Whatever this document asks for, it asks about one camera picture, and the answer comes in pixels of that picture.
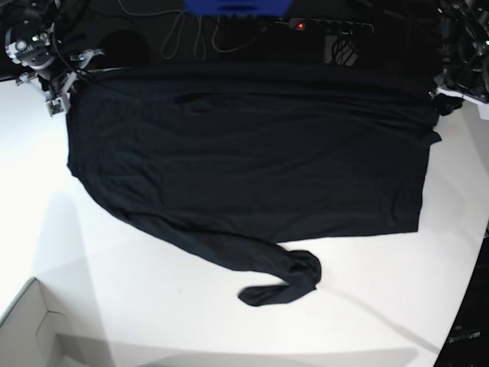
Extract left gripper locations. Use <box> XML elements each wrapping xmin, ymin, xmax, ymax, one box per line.
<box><xmin>431</xmin><ymin>74</ymin><xmax>488</xmax><ymax>106</ymax></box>

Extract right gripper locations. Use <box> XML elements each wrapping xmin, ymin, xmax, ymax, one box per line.
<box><xmin>15</xmin><ymin>47</ymin><xmax>105</xmax><ymax>102</ymax></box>

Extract black t-shirt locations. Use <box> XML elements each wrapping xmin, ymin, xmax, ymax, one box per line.
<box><xmin>66</xmin><ymin>64</ymin><xmax>461</xmax><ymax>307</ymax></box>

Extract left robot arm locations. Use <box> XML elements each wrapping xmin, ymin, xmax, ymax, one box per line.
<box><xmin>435</xmin><ymin>1</ymin><xmax>488</xmax><ymax>106</ymax></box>

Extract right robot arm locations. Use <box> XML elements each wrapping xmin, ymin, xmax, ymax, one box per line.
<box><xmin>1</xmin><ymin>1</ymin><xmax>104</xmax><ymax>106</ymax></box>

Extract blue box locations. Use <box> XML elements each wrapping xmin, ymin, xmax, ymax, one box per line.
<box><xmin>184</xmin><ymin>0</ymin><xmax>293</xmax><ymax>16</ymax></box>

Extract white cardboard box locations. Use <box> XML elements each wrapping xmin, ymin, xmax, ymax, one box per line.
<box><xmin>0</xmin><ymin>277</ymin><xmax>115</xmax><ymax>367</ymax></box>

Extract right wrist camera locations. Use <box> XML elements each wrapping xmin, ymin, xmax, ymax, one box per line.
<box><xmin>45</xmin><ymin>96</ymin><xmax>70</xmax><ymax>117</ymax></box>

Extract grey looped cable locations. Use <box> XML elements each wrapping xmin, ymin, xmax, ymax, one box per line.
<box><xmin>114</xmin><ymin>0</ymin><xmax>268</xmax><ymax>60</ymax></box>

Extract white power strip red switch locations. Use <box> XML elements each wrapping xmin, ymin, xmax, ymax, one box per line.
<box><xmin>287</xmin><ymin>18</ymin><xmax>374</xmax><ymax>35</ymax></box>

